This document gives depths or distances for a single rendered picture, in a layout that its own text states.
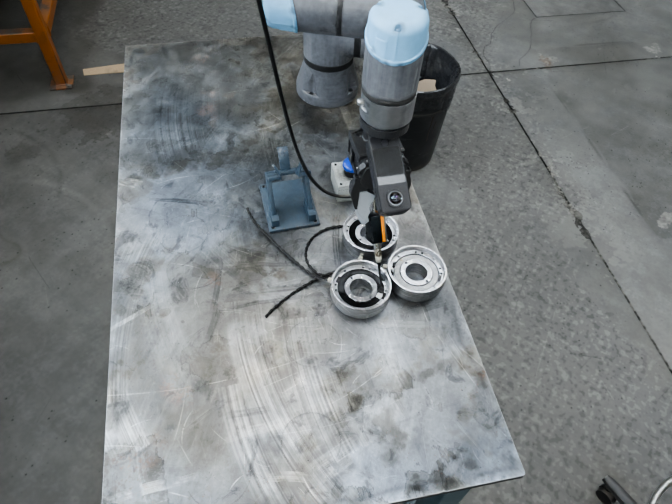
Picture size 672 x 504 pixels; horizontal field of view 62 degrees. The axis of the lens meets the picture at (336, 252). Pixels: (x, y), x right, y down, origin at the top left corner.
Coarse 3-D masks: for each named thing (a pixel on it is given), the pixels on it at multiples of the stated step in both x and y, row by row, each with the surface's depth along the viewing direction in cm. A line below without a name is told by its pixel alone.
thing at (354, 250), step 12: (348, 216) 105; (348, 228) 105; (360, 228) 105; (396, 228) 104; (348, 240) 101; (360, 240) 104; (396, 240) 102; (360, 252) 101; (372, 252) 100; (384, 252) 101
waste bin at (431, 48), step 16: (432, 48) 217; (432, 64) 221; (448, 64) 215; (448, 80) 217; (416, 96) 199; (432, 96) 200; (448, 96) 204; (416, 112) 205; (432, 112) 207; (416, 128) 212; (432, 128) 216; (416, 144) 220; (432, 144) 226; (416, 160) 228
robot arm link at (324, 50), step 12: (312, 36) 120; (324, 36) 119; (336, 36) 118; (312, 48) 122; (324, 48) 121; (336, 48) 121; (348, 48) 120; (312, 60) 124; (324, 60) 123; (336, 60) 123; (348, 60) 125
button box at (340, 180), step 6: (336, 162) 113; (342, 162) 113; (336, 168) 112; (342, 168) 112; (336, 174) 111; (342, 174) 111; (348, 174) 111; (336, 180) 110; (342, 180) 110; (348, 180) 110; (336, 186) 111; (342, 186) 109; (348, 186) 110; (336, 192) 112; (342, 192) 111; (348, 192) 111; (336, 198) 113; (342, 198) 112; (348, 198) 112
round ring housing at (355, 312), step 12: (348, 264) 99; (360, 264) 99; (372, 264) 99; (336, 276) 98; (360, 276) 98; (384, 276) 98; (336, 288) 96; (348, 288) 96; (372, 288) 97; (384, 288) 97; (336, 300) 94; (360, 300) 95; (384, 300) 94; (348, 312) 94; (360, 312) 93; (372, 312) 94
